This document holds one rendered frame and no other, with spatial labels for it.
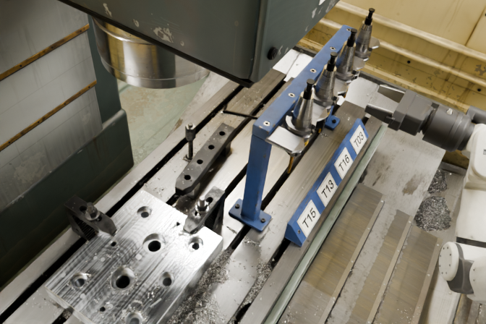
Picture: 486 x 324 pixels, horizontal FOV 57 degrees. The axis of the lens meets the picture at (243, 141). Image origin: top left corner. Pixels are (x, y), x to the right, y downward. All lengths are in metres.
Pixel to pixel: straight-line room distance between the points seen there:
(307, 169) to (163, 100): 0.85
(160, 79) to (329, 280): 0.84
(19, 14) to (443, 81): 1.27
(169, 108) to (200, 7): 1.53
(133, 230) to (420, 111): 0.69
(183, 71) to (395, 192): 1.12
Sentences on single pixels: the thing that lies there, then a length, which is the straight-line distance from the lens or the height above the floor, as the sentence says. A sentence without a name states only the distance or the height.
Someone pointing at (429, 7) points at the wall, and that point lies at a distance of 1.54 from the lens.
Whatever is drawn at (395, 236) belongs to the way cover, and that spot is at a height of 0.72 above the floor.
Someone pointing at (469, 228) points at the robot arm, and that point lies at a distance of 1.05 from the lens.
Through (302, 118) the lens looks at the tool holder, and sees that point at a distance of 0.89.
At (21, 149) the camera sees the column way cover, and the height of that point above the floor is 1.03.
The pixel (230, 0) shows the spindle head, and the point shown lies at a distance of 0.34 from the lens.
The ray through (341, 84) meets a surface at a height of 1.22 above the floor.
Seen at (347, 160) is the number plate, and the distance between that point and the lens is 1.28.
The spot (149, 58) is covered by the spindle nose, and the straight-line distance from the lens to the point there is 0.53.
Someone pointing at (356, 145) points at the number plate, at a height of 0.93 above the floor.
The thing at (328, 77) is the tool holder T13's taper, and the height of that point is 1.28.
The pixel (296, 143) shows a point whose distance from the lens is 0.89.
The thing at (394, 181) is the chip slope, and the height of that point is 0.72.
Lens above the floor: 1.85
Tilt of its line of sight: 46 degrees down
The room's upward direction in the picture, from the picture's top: 7 degrees clockwise
